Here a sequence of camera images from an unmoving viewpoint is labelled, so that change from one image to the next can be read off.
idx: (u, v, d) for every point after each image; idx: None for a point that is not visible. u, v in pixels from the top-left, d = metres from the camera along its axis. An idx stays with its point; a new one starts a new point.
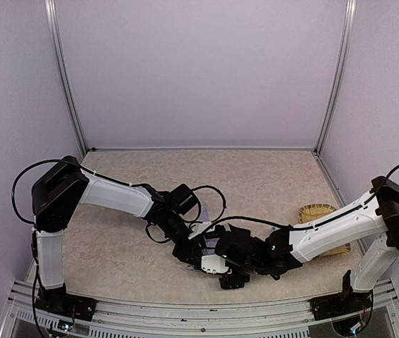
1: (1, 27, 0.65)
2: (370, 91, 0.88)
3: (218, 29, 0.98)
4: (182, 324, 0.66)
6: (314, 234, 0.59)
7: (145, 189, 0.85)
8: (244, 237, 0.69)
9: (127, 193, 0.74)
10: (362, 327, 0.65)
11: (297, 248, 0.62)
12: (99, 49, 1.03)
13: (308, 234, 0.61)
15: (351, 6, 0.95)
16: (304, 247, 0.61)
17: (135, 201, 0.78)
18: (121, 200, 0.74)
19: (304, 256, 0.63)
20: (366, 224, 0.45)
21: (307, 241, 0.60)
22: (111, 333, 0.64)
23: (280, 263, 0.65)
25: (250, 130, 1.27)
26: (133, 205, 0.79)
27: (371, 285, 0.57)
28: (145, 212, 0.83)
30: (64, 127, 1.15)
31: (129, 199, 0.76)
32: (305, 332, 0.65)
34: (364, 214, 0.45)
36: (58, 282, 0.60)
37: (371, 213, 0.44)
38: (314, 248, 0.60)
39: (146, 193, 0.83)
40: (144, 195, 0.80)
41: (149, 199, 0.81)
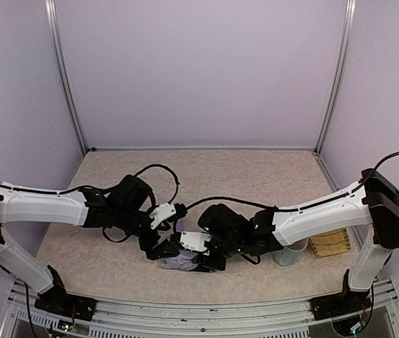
1: (1, 29, 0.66)
2: (370, 92, 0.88)
3: (218, 30, 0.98)
4: (182, 324, 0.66)
6: (297, 217, 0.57)
7: (78, 193, 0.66)
8: (229, 214, 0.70)
9: (56, 204, 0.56)
10: (362, 327, 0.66)
11: (279, 228, 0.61)
12: (99, 49, 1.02)
13: (291, 215, 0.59)
15: (351, 7, 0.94)
16: (286, 228, 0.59)
17: (70, 212, 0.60)
18: (48, 213, 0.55)
19: (285, 238, 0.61)
20: (351, 213, 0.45)
21: (290, 222, 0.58)
22: (111, 333, 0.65)
23: (261, 243, 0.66)
25: (250, 130, 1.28)
26: (68, 217, 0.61)
27: (368, 285, 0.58)
28: (82, 220, 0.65)
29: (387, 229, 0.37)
30: (64, 127, 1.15)
31: (59, 210, 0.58)
32: (305, 332, 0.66)
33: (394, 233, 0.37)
34: (350, 202, 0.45)
36: (45, 284, 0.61)
37: (357, 203, 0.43)
38: (296, 231, 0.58)
39: (80, 198, 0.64)
40: (77, 202, 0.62)
41: (83, 206, 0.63)
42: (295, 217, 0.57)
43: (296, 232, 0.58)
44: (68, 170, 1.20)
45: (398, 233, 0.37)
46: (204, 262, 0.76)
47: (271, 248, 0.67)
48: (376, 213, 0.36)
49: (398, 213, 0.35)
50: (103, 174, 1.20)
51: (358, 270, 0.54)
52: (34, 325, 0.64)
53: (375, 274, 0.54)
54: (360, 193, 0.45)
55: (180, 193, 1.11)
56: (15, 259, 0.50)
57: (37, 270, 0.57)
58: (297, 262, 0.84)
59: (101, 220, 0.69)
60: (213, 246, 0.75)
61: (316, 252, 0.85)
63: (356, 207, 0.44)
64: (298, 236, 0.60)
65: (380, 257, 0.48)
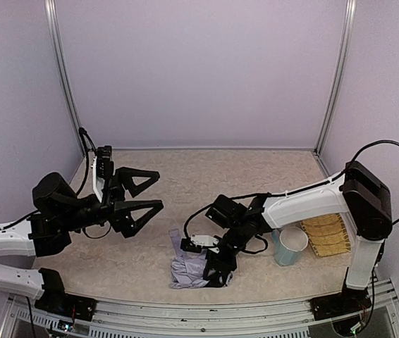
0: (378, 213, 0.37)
1: (1, 29, 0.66)
2: (370, 92, 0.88)
3: (218, 30, 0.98)
4: (182, 324, 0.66)
6: (283, 201, 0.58)
7: (28, 221, 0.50)
8: (231, 205, 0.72)
9: None
10: (362, 327, 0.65)
11: (267, 211, 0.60)
12: (99, 48, 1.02)
13: (278, 200, 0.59)
15: (351, 6, 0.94)
16: (273, 212, 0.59)
17: (15, 247, 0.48)
18: None
19: (273, 222, 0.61)
20: (329, 198, 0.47)
21: (277, 206, 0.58)
22: (111, 333, 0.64)
23: (251, 222, 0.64)
25: (250, 130, 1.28)
26: (17, 250, 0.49)
27: (365, 284, 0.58)
28: (35, 252, 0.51)
29: (365, 220, 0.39)
30: (64, 127, 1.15)
31: (4, 246, 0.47)
32: (305, 332, 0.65)
33: (372, 223, 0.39)
34: (329, 189, 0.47)
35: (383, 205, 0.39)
36: (33, 291, 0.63)
37: (336, 188, 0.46)
38: (282, 215, 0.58)
39: (26, 229, 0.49)
40: (20, 236, 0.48)
41: (26, 240, 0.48)
42: (282, 201, 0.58)
43: (282, 217, 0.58)
44: (68, 170, 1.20)
45: (378, 224, 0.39)
46: (213, 263, 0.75)
47: (264, 229, 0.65)
48: (354, 201, 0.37)
49: (376, 205, 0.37)
50: None
51: (351, 264, 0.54)
52: (34, 325, 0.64)
53: (369, 270, 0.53)
54: (340, 180, 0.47)
55: (179, 193, 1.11)
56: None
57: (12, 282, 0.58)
58: (297, 262, 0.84)
59: (56, 246, 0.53)
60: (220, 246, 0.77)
61: (316, 252, 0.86)
63: (335, 191, 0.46)
64: (285, 222, 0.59)
65: (370, 251, 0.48)
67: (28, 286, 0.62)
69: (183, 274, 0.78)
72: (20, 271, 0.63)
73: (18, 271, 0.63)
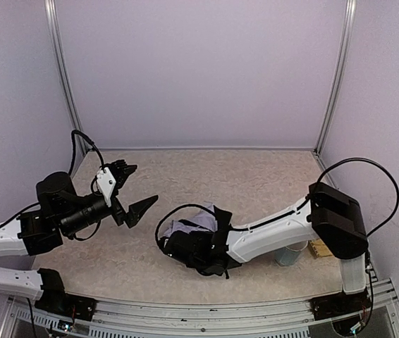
0: (354, 238, 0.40)
1: (1, 29, 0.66)
2: (371, 91, 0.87)
3: (217, 29, 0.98)
4: (182, 324, 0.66)
6: (249, 236, 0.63)
7: (18, 221, 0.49)
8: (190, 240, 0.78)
9: None
10: (361, 327, 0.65)
11: (232, 248, 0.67)
12: (99, 48, 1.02)
13: (243, 235, 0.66)
15: (351, 6, 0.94)
16: (240, 248, 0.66)
17: (8, 247, 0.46)
18: None
19: (242, 256, 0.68)
20: (297, 229, 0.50)
21: (244, 242, 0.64)
22: (111, 333, 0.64)
23: (218, 262, 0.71)
25: (249, 131, 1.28)
26: (11, 250, 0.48)
27: (362, 286, 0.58)
28: (27, 251, 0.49)
29: (342, 243, 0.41)
30: (64, 127, 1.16)
31: None
32: (305, 332, 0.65)
33: (350, 246, 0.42)
34: (295, 220, 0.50)
35: (356, 227, 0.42)
36: (33, 292, 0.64)
37: (303, 220, 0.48)
38: (250, 249, 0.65)
39: (17, 230, 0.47)
40: (10, 236, 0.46)
41: (17, 240, 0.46)
42: (248, 236, 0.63)
43: (249, 249, 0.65)
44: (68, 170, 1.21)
45: (354, 246, 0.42)
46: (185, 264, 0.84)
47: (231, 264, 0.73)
48: (324, 231, 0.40)
49: (350, 229, 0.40)
50: None
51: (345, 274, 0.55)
52: (34, 325, 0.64)
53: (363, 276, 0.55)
54: (304, 210, 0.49)
55: (179, 193, 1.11)
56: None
57: (8, 284, 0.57)
58: (297, 262, 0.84)
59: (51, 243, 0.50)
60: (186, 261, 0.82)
61: (316, 253, 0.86)
63: (303, 223, 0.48)
64: (252, 253, 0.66)
65: (355, 262, 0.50)
67: (27, 286, 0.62)
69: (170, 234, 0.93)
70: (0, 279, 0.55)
72: (15, 272, 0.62)
73: (17, 273, 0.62)
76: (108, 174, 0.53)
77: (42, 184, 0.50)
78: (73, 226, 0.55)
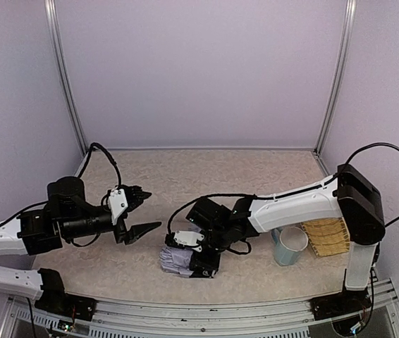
0: (373, 220, 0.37)
1: (1, 29, 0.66)
2: (371, 92, 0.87)
3: (217, 29, 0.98)
4: (182, 324, 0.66)
6: (271, 205, 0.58)
7: (18, 220, 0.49)
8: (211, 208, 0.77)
9: None
10: (361, 327, 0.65)
11: (254, 215, 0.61)
12: (99, 48, 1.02)
13: (265, 203, 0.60)
15: (351, 6, 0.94)
16: (260, 216, 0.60)
17: (8, 246, 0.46)
18: None
19: (261, 225, 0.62)
20: (321, 203, 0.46)
21: (265, 210, 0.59)
22: (111, 333, 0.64)
23: (237, 227, 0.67)
25: (249, 131, 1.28)
26: (11, 249, 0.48)
27: (364, 284, 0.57)
28: (27, 250, 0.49)
29: (359, 224, 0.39)
30: (64, 127, 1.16)
31: None
32: (305, 332, 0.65)
33: (366, 229, 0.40)
34: (321, 193, 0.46)
35: (377, 212, 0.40)
36: (32, 293, 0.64)
37: (329, 193, 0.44)
38: (268, 220, 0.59)
39: (16, 229, 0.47)
40: (10, 236, 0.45)
41: (16, 239, 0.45)
42: (269, 205, 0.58)
43: (269, 220, 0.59)
44: (68, 170, 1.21)
45: (371, 229, 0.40)
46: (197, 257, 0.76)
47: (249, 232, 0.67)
48: (347, 208, 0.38)
49: (371, 212, 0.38)
50: (103, 175, 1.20)
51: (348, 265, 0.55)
52: (34, 325, 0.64)
53: (367, 272, 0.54)
54: (332, 185, 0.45)
55: (180, 193, 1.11)
56: None
57: (8, 284, 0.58)
58: (297, 262, 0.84)
59: (51, 245, 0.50)
60: (204, 243, 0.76)
61: (316, 253, 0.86)
63: (328, 197, 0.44)
64: (271, 225, 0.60)
65: (365, 254, 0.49)
67: (27, 286, 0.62)
69: (170, 265, 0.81)
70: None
72: (15, 272, 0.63)
73: (17, 272, 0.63)
76: (123, 197, 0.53)
77: (56, 185, 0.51)
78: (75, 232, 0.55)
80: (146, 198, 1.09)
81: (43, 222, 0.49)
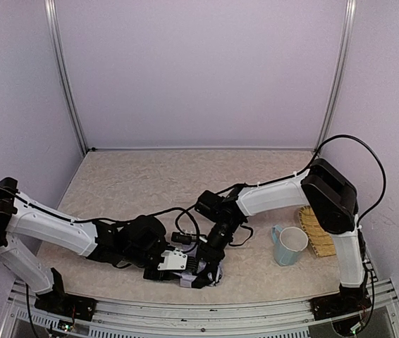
0: (337, 208, 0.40)
1: (1, 29, 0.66)
2: (371, 91, 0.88)
3: (217, 30, 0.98)
4: (182, 324, 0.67)
6: (254, 191, 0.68)
7: (94, 227, 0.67)
8: (210, 197, 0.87)
9: (72, 232, 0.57)
10: (361, 327, 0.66)
11: (240, 198, 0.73)
12: (99, 47, 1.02)
13: (251, 189, 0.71)
15: (351, 6, 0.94)
16: (245, 199, 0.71)
17: (77, 241, 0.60)
18: (59, 238, 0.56)
19: (247, 209, 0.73)
20: (291, 189, 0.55)
21: (249, 194, 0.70)
22: (111, 333, 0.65)
23: (228, 210, 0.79)
25: (250, 130, 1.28)
26: (73, 244, 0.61)
27: (359, 280, 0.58)
28: (87, 252, 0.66)
29: (326, 213, 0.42)
30: (64, 127, 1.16)
31: (69, 239, 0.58)
32: (305, 332, 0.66)
33: (332, 217, 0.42)
34: (292, 182, 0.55)
35: (342, 201, 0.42)
36: (46, 287, 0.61)
37: (297, 182, 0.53)
38: (252, 203, 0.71)
39: (89, 232, 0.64)
40: (87, 236, 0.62)
41: (92, 241, 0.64)
42: (253, 190, 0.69)
43: (253, 204, 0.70)
44: (68, 170, 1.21)
45: (337, 218, 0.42)
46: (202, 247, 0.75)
47: (240, 215, 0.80)
48: (314, 195, 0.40)
49: (335, 201, 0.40)
50: (102, 175, 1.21)
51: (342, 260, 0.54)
52: (34, 325, 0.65)
53: (357, 264, 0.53)
54: (302, 175, 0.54)
55: (179, 193, 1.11)
56: (15, 258, 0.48)
57: (33, 270, 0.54)
58: (297, 262, 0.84)
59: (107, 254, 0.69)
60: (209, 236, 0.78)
61: (316, 252, 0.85)
63: (297, 185, 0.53)
64: (256, 209, 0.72)
65: (347, 245, 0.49)
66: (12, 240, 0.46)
67: (45, 281, 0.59)
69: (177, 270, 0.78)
70: (25, 261, 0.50)
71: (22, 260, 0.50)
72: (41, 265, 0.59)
73: (39, 263, 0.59)
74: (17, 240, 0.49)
76: (182, 260, 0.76)
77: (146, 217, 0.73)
78: (127, 253, 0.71)
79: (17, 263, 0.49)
80: (146, 199, 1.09)
81: (114, 236, 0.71)
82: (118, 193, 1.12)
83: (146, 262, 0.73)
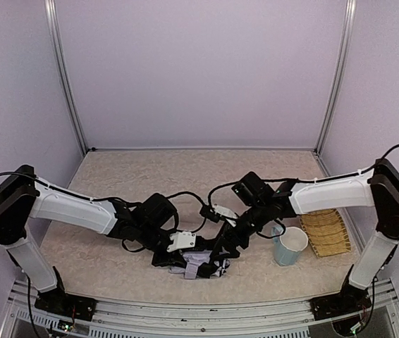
0: None
1: (0, 30, 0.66)
2: (371, 91, 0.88)
3: (216, 30, 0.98)
4: (182, 324, 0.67)
6: (311, 187, 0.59)
7: (111, 205, 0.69)
8: (257, 183, 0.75)
9: (90, 208, 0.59)
10: (362, 327, 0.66)
11: (295, 193, 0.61)
12: (99, 47, 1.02)
13: (308, 186, 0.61)
15: (351, 6, 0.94)
16: (302, 196, 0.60)
17: (96, 219, 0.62)
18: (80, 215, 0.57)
19: (299, 206, 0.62)
20: (356, 189, 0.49)
21: (305, 191, 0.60)
22: (111, 333, 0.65)
23: (277, 206, 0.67)
25: (251, 130, 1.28)
26: (93, 223, 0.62)
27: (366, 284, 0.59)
28: (108, 230, 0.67)
29: (388, 214, 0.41)
30: (64, 127, 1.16)
31: (89, 216, 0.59)
32: (305, 332, 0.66)
33: (393, 220, 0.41)
34: (355, 180, 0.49)
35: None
36: (51, 286, 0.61)
37: (363, 180, 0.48)
38: (308, 202, 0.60)
39: (109, 208, 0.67)
40: (106, 211, 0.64)
41: (112, 217, 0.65)
42: (311, 187, 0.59)
43: (309, 201, 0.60)
44: (68, 170, 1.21)
45: None
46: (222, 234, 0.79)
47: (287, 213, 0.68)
48: (379, 195, 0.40)
49: None
50: (102, 175, 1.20)
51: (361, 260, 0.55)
52: (34, 325, 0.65)
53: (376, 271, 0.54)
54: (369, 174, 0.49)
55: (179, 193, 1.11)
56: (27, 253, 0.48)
57: (39, 269, 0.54)
58: (297, 262, 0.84)
59: (126, 233, 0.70)
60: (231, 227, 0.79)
61: (316, 252, 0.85)
63: (361, 184, 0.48)
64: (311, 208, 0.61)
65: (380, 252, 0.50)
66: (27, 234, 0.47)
67: (51, 280, 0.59)
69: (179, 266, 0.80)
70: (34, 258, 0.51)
71: (33, 256, 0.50)
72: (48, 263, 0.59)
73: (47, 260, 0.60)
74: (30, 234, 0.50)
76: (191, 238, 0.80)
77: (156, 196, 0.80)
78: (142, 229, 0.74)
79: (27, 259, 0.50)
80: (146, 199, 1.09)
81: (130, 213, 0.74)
82: (118, 193, 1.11)
83: (157, 241, 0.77)
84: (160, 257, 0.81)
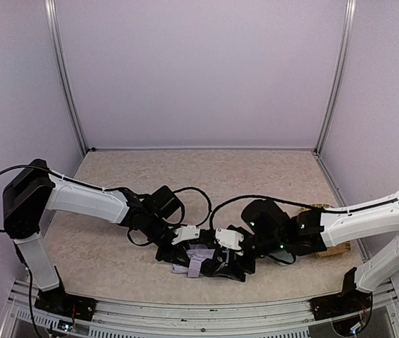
0: None
1: (0, 30, 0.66)
2: (371, 91, 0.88)
3: (216, 30, 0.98)
4: (182, 324, 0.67)
6: (346, 219, 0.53)
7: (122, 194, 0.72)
8: (276, 212, 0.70)
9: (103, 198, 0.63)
10: (362, 327, 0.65)
11: (328, 230, 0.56)
12: (99, 47, 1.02)
13: (338, 217, 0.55)
15: (351, 6, 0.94)
16: (335, 231, 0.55)
17: (110, 208, 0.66)
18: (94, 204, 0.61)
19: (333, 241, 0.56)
20: (398, 218, 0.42)
21: (340, 224, 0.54)
22: (111, 333, 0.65)
23: (306, 243, 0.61)
25: (250, 130, 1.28)
26: (107, 211, 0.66)
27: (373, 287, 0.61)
28: (120, 218, 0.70)
29: None
30: (64, 127, 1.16)
31: (103, 205, 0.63)
32: (305, 332, 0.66)
33: None
34: (396, 208, 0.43)
35: None
36: (53, 284, 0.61)
37: None
38: (342, 235, 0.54)
39: (121, 197, 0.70)
40: (118, 201, 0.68)
41: (125, 205, 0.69)
42: (344, 219, 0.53)
43: (346, 235, 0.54)
44: (68, 170, 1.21)
45: None
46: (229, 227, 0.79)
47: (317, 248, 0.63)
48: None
49: None
50: (103, 175, 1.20)
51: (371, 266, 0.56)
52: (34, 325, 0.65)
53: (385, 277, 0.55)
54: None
55: (180, 193, 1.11)
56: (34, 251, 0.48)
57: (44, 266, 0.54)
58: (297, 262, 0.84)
59: (137, 221, 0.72)
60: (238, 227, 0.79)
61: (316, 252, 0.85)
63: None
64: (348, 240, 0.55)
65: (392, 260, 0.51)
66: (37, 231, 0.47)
67: (53, 279, 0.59)
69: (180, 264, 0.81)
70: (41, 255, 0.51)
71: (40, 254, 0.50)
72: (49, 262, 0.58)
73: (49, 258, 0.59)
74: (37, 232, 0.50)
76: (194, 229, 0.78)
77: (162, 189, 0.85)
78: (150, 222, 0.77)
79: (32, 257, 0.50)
80: None
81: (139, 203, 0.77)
82: None
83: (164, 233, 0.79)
84: (163, 251, 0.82)
